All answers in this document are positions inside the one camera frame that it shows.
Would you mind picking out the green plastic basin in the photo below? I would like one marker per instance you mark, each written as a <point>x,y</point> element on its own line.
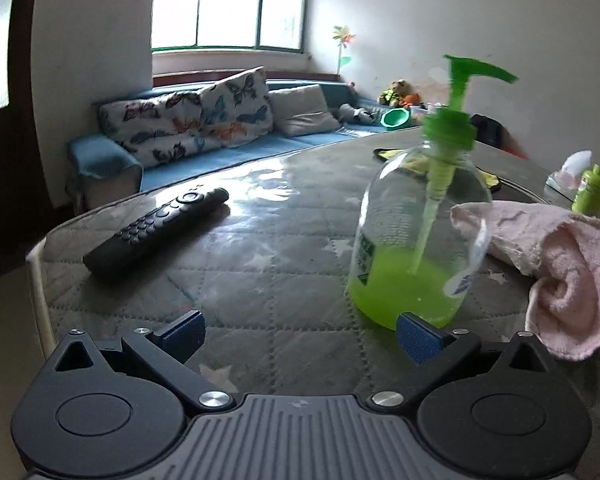
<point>396,118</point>

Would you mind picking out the grey quilted table cover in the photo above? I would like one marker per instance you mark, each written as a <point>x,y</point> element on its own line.
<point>268,276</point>

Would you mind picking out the pink terry towel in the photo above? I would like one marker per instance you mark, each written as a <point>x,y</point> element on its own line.
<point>561,249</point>

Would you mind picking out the black remote control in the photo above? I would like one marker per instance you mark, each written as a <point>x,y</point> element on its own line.
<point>144,238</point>

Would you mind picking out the window with green frame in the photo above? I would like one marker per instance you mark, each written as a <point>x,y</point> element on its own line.
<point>227,24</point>

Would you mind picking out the clear green soap pump bottle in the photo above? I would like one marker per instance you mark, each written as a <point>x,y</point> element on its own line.
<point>424,225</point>

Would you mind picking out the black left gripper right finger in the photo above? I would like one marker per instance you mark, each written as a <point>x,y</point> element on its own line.
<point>439,357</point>

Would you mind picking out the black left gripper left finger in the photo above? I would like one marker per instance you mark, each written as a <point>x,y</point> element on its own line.
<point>161,357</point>

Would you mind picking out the butterfly print cushion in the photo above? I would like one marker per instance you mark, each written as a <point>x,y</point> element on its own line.
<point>157,131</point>

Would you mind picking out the grey plain cushion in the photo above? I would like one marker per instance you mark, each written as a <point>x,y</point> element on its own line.
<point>301,110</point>

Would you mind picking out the small green bottle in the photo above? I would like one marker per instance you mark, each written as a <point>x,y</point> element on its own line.
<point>587,199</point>

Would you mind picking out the stuffed toy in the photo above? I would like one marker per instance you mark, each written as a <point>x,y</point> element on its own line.
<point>399,94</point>

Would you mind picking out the tissue pack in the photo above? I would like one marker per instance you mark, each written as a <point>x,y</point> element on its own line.
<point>566,180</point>

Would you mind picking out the black bag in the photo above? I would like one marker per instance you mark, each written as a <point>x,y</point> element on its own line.
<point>489,131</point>

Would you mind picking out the blue sofa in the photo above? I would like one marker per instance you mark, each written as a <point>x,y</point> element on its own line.
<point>102,171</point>

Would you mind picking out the colourful pinwheel flower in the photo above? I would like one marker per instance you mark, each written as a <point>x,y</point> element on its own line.
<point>343,38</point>

